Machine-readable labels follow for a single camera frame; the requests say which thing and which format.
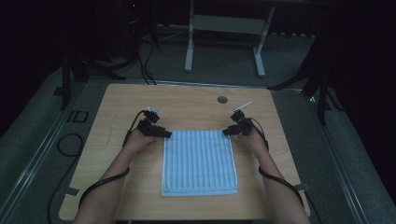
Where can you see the blue striped towel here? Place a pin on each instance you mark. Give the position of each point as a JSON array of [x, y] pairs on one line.
[[199, 163]]

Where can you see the grey tape strip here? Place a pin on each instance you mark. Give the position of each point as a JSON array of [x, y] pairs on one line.
[[301, 187], [72, 191]]

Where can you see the dark equipment rack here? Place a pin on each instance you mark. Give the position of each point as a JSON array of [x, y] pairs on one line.
[[138, 21]]

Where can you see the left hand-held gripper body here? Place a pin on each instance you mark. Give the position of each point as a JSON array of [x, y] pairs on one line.
[[148, 126]]

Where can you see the person's left hand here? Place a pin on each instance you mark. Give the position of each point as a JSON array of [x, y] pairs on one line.
[[138, 141]]

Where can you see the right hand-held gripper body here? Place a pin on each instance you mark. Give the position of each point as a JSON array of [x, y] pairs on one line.
[[243, 124]]

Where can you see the white metal table frame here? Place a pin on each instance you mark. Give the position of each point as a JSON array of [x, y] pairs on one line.
[[229, 24]]

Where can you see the metal floor rail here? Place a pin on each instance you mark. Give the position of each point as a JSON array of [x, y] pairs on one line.
[[341, 168], [199, 84], [34, 157]]

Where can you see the black metal stand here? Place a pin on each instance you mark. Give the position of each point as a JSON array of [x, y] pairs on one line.
[[66, 84], [322, 93]]

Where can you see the person's right hand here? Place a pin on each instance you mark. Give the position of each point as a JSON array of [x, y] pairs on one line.
[[253, 141]]

